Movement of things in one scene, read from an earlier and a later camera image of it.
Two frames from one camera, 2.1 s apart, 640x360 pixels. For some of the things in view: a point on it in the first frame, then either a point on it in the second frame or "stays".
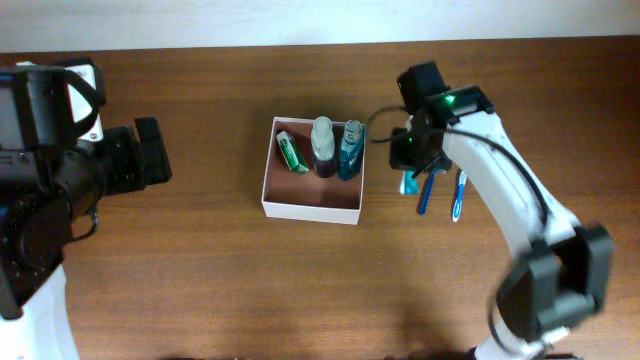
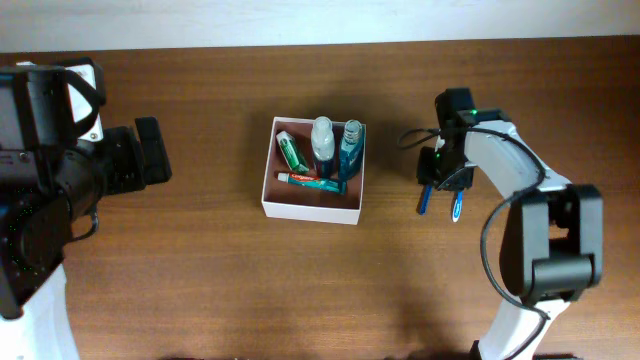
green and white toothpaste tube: x=408 y=184 → x=322 y=183
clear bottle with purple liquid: x=323 y=147 stays
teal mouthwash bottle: x=350 y=150 stays
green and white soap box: x=293 y=157 stays
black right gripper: x=400 y=160 → x=428 y=174
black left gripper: x=124 y=146 stays
